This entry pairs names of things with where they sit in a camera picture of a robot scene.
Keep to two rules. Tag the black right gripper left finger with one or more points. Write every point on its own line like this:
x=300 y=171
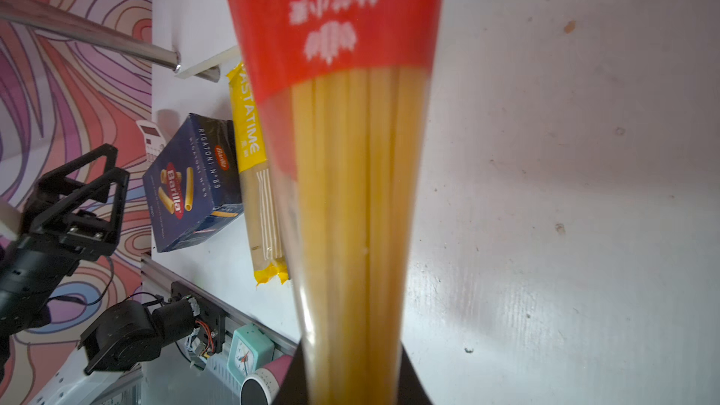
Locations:
x=294 y=388

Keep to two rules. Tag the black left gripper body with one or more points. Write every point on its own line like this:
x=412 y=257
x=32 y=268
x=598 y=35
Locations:
x=33 y=268

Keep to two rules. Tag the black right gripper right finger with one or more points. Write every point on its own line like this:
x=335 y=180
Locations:
x=410 y=390

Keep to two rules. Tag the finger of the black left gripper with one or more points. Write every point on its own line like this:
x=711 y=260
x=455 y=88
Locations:
x=61 y=182
x=82 y=215

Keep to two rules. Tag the yellow Pastatime spaghetti bag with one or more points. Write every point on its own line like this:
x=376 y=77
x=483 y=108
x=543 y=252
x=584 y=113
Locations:
x=263 y=230

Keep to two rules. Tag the red spaghetti bag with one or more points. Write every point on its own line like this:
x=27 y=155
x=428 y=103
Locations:
x=342 y=87

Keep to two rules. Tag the white two-tier shelf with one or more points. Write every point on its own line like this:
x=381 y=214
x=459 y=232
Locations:
x=191 y=38

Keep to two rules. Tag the teal alarm clock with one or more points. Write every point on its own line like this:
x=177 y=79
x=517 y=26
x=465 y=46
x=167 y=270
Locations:
x=251 y=349

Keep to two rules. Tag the blue Barilla rigatoni box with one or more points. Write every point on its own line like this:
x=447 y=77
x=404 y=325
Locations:
x=193 y=187

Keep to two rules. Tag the white pink calculator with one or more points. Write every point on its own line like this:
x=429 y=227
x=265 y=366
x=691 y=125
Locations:
x=154 y=139

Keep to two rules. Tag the aluminium frame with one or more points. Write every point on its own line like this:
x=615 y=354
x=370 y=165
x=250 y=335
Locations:
x=222 y=318

